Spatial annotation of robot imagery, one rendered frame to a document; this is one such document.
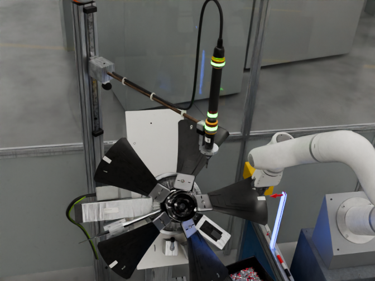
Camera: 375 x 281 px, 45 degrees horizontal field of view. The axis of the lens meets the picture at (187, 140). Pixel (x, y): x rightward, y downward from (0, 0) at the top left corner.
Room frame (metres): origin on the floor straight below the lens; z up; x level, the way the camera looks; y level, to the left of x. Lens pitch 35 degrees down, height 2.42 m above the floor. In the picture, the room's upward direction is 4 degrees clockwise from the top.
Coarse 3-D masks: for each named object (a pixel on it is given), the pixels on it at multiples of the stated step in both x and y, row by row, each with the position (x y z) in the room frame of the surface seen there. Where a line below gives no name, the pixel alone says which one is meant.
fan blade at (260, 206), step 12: (252, 180) 1.50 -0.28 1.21; (216, 192) 1.43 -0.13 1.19; (228, 192) 1.43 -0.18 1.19; (240, 192) 1.43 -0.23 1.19; (252, 192) 1.43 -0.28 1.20; (216, 204) 1.36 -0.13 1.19; (228, 204) 1.36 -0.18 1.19; (240, 204) 1.37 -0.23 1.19; (252, 204) 1.38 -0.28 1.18; (264, 204) 1.39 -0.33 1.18; (240, 216) 1.32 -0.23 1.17; (252, 216) 1.33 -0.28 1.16; (264, 216) 1.34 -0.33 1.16
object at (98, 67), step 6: (90, 60) 1.78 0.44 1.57; (96, 60) 1.79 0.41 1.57; (102, 60) 1.79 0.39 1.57; (108, 60) 1.80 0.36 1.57; (90, 66) 1.77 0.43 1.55; (96, 66) 1.74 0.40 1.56; (102, 66) 1.73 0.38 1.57; (108, 66) 1.75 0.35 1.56; (90, 72) 1.77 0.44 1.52; (96, 72) 1.74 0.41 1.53; (102, 72) 1.72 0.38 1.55; (96, 78) 1.74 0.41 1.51; (102, 78) 1.72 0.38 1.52; (108, 78) 1.74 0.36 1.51
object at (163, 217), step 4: (164, 212) 1.29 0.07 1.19; (160, 216) 1.28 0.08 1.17; (164, 216) 1.29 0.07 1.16; (168, 216) 1.31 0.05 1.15; (156, 220) 1.27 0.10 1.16; (160, 220) 1.28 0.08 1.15; (164, 220) 1.30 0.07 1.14; (168, 220) 1.31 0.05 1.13; (156, 224) 1.27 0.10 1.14; (160, 224) 1.29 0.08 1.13; (160, 228) 1.29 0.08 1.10
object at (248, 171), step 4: (244, 164) 1.80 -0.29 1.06; (248, 164) 1.79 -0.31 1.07; (244, 168) 1.80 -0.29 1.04; (248, 168) 1.76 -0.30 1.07; (252, 168) 1.76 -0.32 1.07; (244, 172) 1.79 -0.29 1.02; (248, 172) 1.74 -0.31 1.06; (252, 172) 1.73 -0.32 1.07; (244, 176) 1.78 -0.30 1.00; (248, 176) 1.74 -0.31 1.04; (268, 188) 1.67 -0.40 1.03; (272, 188) 1.68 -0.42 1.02; (268, 192) 1.67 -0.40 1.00
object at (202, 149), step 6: (198, 126) 1.39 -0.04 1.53; (204, 126) 1.38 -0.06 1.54; (198, 132) 1.38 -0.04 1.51; (204, 132) 1.38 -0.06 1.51; (204, 138) 1.38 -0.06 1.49; (204, 144) 1.38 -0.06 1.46; (216, 144) 1.39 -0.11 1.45; (204, 150) 1.35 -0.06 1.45; (210, 150) 1.35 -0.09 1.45; (216, 150) 1.35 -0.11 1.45
